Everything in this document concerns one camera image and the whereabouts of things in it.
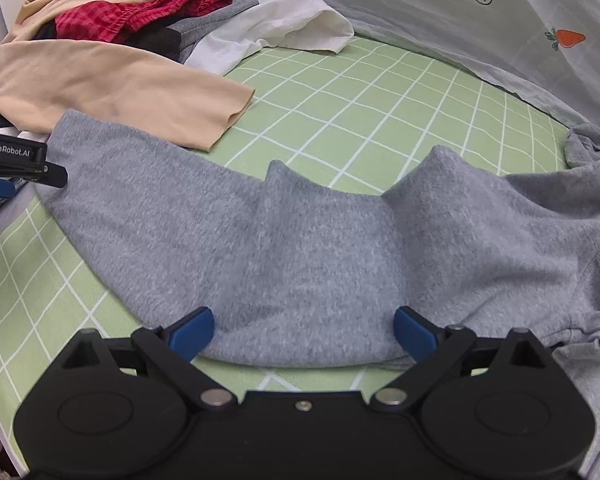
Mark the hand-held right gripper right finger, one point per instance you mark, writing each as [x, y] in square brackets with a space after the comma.
[412, 335]

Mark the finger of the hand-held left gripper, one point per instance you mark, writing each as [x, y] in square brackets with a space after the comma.
[0, 187]

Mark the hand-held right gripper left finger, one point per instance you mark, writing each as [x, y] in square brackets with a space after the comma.
[195, 332]

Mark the grey zip hoodie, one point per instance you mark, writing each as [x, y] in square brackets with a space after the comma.
[305, 240]

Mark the beige garment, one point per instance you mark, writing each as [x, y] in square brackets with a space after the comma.
[105, 85]

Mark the red checked cloth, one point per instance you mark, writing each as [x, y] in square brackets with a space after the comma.
[105, 17]

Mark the black garment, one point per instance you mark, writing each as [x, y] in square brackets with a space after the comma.
[155, 42]

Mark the green grid mat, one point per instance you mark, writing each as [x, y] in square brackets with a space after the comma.
[355, 110]

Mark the grey shirt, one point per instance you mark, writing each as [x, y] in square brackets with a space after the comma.
[220, 7]

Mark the white garment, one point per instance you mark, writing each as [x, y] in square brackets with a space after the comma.
[290, 15]

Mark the carrot printed sheet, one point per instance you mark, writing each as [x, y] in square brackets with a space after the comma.
[430, 10]

